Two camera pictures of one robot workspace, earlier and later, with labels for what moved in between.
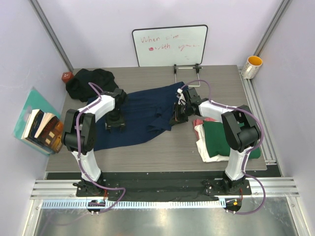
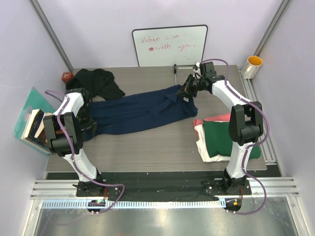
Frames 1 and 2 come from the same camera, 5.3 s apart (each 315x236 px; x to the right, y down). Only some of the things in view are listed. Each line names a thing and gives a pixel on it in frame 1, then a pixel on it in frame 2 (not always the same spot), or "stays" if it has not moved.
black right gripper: x=176 y=118 → x=182 y=92
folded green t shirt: x=216 y=145 stays
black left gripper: x=120 y=123 → x=91 y=125
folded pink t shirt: x=199 y=121 stays
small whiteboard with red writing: x=180 y=45 stays
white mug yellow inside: x=252 y=67 stays
